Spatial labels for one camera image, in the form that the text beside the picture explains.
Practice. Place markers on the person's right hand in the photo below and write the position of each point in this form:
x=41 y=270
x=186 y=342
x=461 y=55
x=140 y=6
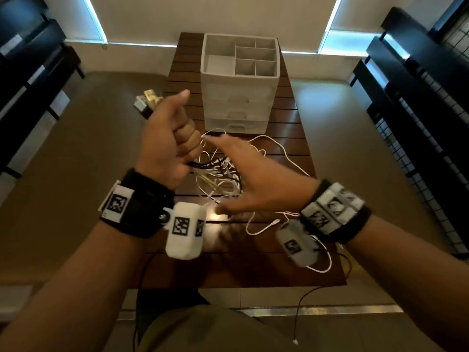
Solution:
x=271 y=186

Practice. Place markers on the black wristband with markers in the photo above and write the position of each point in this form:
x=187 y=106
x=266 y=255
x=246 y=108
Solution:
x=143 y=212
x=351 y=223

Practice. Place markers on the white drawer organizer box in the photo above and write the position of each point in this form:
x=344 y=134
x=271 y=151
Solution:
x=234 y=95

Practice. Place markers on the person's left hand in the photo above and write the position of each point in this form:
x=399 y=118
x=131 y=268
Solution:
x=165 y=142

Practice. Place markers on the person's left forearm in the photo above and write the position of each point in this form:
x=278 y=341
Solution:
x=66 y=289

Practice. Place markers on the wooden slatted table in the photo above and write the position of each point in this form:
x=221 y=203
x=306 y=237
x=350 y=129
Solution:
x=238 y=271

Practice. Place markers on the person's right forearm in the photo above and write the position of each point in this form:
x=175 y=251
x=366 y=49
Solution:
x=414 y=282

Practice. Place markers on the black right wristband with markers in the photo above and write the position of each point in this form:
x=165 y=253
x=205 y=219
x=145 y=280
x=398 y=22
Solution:
x=351 y=223

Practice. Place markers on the beige roller blind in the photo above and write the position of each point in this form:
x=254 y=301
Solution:
x=73 y=14
x=212 y=14

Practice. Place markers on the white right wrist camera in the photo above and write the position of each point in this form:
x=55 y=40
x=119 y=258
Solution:
x=304 y=258

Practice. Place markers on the black left wristband with markers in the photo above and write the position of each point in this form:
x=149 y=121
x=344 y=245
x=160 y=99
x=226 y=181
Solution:
x=143 y=212

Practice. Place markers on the person's dark trouser leg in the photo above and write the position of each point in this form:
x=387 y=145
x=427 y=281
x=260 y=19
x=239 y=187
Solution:
x=165 y=300

